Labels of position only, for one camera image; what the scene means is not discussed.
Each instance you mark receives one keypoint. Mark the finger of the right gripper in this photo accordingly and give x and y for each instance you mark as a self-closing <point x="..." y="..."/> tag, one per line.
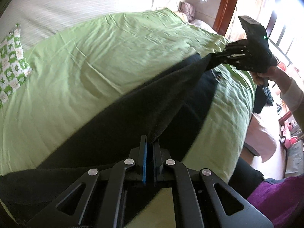
<point x="237" y="46"/>
<point x="223" y="57"/>

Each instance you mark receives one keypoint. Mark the green white patterned pillow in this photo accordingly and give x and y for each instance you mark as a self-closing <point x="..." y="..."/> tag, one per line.
<point x="15" y="69"/>

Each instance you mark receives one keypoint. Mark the pink grey bag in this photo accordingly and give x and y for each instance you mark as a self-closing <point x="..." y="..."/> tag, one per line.
<point x="187" y="10"/>

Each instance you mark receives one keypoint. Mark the white striped quilt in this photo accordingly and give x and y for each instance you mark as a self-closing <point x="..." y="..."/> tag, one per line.
<point x="40" y="19"/>

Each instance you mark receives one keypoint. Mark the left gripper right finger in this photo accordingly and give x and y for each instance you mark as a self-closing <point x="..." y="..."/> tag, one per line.
<point x="201" y="198"/>

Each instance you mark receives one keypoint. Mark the right hand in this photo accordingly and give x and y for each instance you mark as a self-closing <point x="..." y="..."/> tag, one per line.
<point x="275" y="74"/>

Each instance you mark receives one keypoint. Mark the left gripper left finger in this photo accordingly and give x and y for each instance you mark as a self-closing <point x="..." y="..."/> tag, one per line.
<point x="97" y="198"/>

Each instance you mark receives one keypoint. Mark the purple cloth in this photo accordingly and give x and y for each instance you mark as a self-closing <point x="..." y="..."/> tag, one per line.
<point x="281" y="201"/>

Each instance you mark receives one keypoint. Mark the green bed sheet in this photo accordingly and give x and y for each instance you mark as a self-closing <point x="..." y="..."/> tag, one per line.
<point x="80" y="71"/>

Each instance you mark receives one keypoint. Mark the brown wooden door frame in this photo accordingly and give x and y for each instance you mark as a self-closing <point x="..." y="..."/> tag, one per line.
<point x="224" y="15"/>

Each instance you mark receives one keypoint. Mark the black pants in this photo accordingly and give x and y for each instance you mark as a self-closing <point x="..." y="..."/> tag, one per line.
<point x="170" y="108"/>

